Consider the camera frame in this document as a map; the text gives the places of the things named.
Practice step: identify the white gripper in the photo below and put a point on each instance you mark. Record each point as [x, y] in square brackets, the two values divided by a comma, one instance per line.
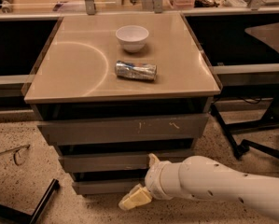
[153, 178]

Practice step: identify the grey drawer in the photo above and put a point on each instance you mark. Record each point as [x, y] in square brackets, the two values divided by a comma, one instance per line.
[105, 186]
[104, 162]
[119, 130]

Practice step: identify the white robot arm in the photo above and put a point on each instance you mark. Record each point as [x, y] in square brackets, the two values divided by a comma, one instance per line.
[201, 178]

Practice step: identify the grey bottom drawer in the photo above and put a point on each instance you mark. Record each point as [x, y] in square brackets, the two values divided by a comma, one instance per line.
[105, 186]

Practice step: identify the grey top drawer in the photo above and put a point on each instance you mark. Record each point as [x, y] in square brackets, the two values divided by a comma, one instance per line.
[119, 130]

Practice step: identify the grey drawer cabinet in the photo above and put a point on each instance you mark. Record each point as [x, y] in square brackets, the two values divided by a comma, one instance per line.
[114, 89]

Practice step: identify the crushed silver can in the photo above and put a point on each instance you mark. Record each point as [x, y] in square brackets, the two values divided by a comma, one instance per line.
[138, 71]

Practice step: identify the white bowl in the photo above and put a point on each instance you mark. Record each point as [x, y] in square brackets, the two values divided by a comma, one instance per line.
[132, 38]

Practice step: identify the black stand leg left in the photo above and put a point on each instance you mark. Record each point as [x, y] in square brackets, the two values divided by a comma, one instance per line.
[13, 216]

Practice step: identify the black table frame leg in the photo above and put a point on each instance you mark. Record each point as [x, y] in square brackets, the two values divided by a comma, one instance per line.
[267, 121]

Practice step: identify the thin metal wire hook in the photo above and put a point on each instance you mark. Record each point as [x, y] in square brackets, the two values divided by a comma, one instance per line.
[16, 153]

